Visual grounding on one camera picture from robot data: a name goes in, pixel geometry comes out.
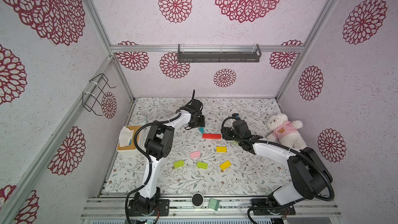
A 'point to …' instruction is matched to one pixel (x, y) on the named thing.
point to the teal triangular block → (201, 129)
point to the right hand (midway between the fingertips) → (224, 128)
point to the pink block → (195, 154)
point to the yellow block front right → (225, 165)
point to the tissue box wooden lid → (132, 146)
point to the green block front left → (179, 164)
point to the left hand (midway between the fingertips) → (202, 125)
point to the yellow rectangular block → (222, 149)
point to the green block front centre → (202, 165)
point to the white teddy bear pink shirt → (284, 131)
